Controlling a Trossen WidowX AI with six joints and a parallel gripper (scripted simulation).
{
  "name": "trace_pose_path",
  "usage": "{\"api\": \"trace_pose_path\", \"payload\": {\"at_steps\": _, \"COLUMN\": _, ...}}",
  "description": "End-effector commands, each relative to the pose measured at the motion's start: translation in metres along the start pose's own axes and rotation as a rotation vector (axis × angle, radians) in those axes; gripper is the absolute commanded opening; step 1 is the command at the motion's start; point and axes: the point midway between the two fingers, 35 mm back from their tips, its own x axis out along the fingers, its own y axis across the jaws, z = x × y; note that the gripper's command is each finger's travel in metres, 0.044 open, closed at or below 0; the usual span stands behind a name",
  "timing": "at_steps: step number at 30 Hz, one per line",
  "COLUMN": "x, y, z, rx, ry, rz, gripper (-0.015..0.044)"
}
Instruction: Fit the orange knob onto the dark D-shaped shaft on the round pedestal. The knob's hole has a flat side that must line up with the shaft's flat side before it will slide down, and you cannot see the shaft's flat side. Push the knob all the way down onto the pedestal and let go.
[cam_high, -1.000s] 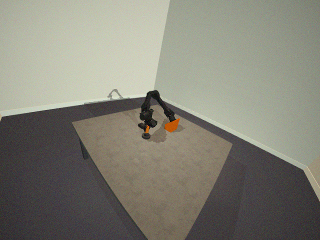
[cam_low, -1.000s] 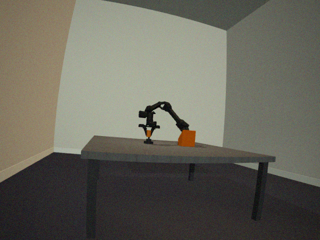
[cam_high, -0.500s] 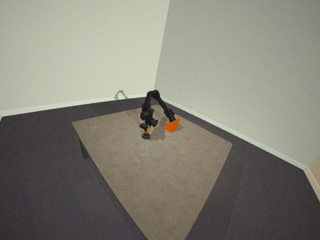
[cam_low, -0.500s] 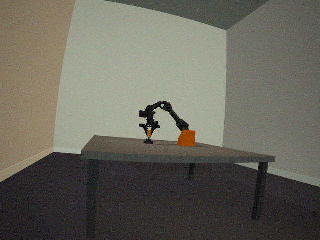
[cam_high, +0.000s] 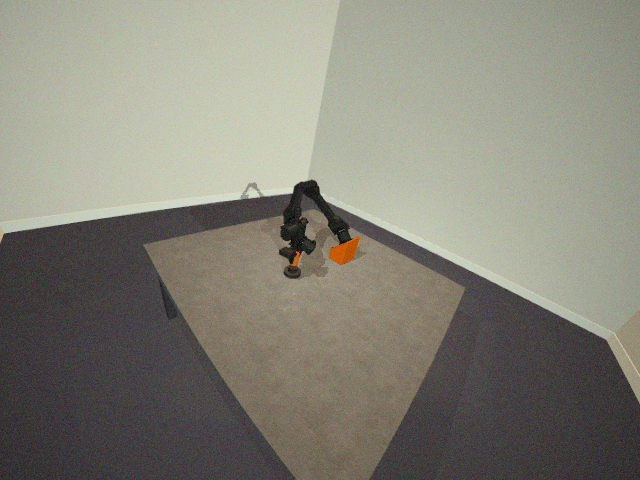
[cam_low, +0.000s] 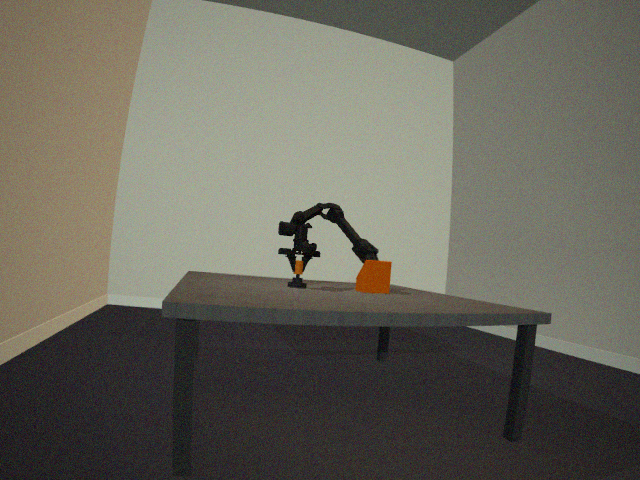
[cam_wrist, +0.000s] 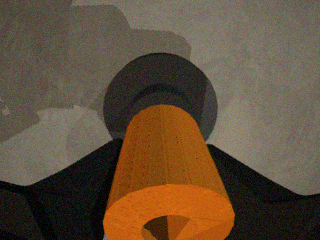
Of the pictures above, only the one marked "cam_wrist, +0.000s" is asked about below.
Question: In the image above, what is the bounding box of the dark grey round pedestal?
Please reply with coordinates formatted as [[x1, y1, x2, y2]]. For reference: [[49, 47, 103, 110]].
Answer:
[[103, 53, 219, 141]]

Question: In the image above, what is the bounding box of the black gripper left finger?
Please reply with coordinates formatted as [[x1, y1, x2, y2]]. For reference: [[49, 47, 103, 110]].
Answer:
[[0, 139, 123, 240]]

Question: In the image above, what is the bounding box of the orange knob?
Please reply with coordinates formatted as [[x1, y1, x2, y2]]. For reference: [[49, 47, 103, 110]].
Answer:
[[103, 105, 235, 240]]

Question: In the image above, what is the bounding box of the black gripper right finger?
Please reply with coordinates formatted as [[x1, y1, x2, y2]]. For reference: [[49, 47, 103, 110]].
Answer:
[[205, 144, 320, 240]]

